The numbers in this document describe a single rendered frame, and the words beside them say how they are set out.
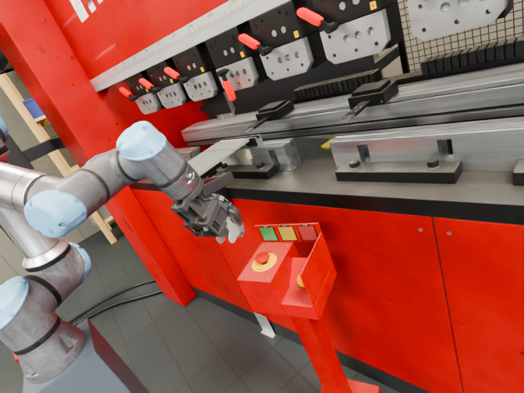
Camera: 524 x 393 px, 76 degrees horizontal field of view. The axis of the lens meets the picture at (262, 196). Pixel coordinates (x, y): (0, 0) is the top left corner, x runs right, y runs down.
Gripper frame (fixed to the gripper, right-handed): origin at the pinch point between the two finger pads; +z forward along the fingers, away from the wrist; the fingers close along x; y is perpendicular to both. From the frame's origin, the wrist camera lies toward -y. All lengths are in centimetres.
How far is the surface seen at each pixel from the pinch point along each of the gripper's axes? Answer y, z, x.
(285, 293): 7.4, 18.9, 5.4
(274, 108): -64, 10, -15
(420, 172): -19.6, 7.9, 38.9
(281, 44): -42.6, -21.3, 10.2
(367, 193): -16.2, 9.7, 26.8
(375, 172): -22.1, 8.8, 28.3
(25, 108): -122, -14, -273
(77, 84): -70, -27, -111
